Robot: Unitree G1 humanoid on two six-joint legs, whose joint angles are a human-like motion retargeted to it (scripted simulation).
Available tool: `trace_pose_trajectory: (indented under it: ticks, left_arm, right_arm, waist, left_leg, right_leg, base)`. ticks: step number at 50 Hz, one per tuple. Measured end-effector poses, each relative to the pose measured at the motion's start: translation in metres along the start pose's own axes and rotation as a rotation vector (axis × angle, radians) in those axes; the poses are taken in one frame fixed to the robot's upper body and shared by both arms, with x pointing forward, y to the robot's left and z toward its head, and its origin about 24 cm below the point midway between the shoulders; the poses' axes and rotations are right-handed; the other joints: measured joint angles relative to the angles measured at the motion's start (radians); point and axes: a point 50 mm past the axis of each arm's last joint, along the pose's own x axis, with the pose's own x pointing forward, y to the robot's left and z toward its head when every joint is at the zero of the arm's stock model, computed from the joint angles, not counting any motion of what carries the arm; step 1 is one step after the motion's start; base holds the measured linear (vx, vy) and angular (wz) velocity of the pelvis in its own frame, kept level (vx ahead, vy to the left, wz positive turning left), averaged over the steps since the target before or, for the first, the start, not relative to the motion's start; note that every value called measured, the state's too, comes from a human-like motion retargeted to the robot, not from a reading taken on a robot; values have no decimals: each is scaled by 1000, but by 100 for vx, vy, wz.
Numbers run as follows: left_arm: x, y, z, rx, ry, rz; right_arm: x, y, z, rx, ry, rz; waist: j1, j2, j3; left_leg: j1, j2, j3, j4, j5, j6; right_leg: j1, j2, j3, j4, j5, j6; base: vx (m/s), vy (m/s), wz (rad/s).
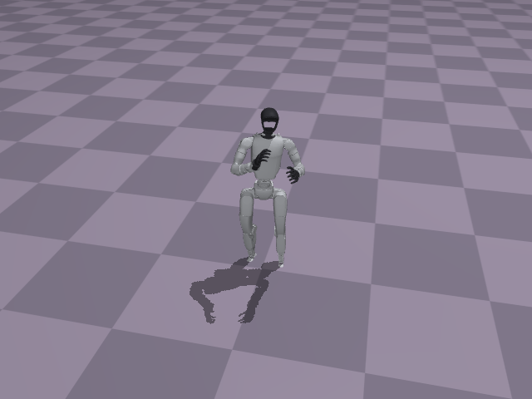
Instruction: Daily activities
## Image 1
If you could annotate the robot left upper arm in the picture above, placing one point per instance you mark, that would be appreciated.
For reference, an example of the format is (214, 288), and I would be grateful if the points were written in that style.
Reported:
(292, 152)

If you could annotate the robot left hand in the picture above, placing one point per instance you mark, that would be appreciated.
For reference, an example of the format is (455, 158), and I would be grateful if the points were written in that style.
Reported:
(294, 173)

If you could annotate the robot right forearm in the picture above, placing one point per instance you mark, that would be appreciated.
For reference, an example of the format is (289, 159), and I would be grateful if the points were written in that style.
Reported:
(242, 169)

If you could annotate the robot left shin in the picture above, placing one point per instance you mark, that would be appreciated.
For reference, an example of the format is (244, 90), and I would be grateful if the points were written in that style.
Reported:
(280, 246)

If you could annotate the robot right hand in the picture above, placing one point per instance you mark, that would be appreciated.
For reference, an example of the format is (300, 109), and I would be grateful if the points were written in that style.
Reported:
(257, 162)

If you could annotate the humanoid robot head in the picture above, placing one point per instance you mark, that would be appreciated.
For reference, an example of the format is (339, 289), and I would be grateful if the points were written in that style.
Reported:
(269, 114)

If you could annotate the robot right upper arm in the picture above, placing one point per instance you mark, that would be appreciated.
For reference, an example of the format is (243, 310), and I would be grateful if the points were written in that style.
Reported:
(241, 152)

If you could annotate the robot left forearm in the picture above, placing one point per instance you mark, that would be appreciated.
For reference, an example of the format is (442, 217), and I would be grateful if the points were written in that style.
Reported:
(301, 170)

